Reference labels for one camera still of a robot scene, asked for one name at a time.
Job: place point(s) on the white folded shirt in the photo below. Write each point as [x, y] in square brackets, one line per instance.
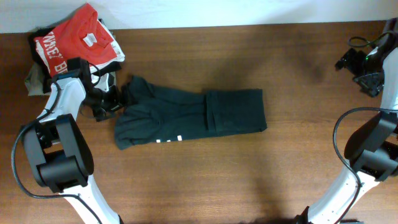
[109, 56]

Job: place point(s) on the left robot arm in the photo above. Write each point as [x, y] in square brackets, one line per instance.
[58, 154]

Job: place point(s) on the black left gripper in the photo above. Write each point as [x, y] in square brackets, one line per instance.
[116, 102]

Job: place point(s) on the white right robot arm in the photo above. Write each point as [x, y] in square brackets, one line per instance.
[368, 158]

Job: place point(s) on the dark green t-shirt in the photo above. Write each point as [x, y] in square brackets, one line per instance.
[160, 114]

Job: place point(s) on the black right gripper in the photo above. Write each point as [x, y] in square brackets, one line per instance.
[371, 86]

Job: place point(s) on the red folded t-shirt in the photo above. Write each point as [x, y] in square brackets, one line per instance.
[77, 46]

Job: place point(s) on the olive grey folded garment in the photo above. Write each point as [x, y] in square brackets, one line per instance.
[51, 52]

